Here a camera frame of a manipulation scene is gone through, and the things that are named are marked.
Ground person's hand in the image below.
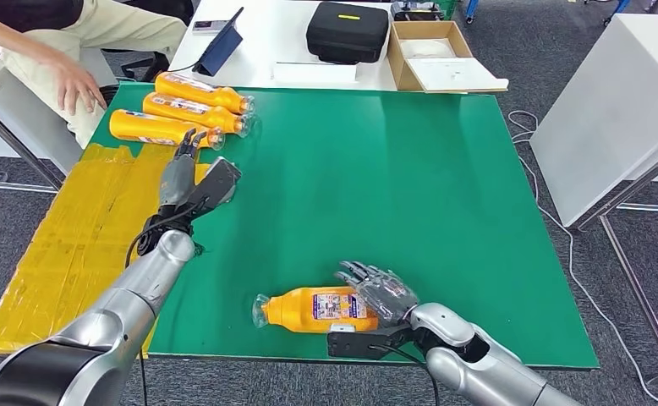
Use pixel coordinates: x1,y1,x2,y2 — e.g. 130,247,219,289
51,58,107,116

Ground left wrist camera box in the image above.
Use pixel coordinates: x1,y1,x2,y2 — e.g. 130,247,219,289
185,156,244,220

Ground black zippered carrying case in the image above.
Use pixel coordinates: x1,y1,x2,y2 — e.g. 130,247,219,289
306,1,391,65

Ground white plastic bag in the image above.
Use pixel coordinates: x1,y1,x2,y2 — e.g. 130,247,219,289
400,37,457,61

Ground white floor cable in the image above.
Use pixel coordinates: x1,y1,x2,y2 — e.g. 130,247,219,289
506,109,658,406

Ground black office chair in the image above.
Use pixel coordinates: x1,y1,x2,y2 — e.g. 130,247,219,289
99,0,195,105

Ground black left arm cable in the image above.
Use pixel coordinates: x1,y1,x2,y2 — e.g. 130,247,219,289
124,201,207,406

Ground person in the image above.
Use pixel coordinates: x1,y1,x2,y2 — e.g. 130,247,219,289
0,0,187,150

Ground flat white box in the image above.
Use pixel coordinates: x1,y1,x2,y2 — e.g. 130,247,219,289
272,63,359,85

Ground orange detergent bottle clear cap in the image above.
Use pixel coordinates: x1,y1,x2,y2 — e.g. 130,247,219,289
109,109,225,151
142,92,250,137
251,285,383,335
155,73,255,115

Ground white table metal legs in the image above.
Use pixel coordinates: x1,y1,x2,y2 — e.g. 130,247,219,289
0,50,118,196
529,12,658,387

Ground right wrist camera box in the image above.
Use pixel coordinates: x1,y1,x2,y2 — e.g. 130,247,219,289
326,323,414,361

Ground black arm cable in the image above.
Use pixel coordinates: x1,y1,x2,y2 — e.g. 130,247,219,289
385,344,441,406
124,201,207,406

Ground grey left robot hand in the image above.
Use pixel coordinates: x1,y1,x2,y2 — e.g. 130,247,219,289
157,127,210,210

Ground black electronic device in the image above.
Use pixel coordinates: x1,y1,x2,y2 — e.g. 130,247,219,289
390,0,444,22

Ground open brown cardboard box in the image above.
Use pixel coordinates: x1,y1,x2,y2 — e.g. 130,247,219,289
387,20,509,94

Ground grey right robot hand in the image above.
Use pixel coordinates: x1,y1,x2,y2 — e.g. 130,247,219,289
334,260,419,329

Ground yellow taped flat sheet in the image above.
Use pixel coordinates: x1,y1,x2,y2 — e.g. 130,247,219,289
0,142,212,359

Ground dark blue tablet case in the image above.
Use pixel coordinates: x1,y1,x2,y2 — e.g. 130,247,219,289
193,6,244,77

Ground green plastic crate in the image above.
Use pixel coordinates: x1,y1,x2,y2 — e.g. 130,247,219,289
419,0,460,20

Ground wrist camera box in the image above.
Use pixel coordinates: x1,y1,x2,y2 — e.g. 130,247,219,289
326,323,414,361
185,156,244,220

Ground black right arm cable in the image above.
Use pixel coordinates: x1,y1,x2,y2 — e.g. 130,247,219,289
385,344,441,406

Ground white desk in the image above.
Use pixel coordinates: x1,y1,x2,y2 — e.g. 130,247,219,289
169,0,511,92

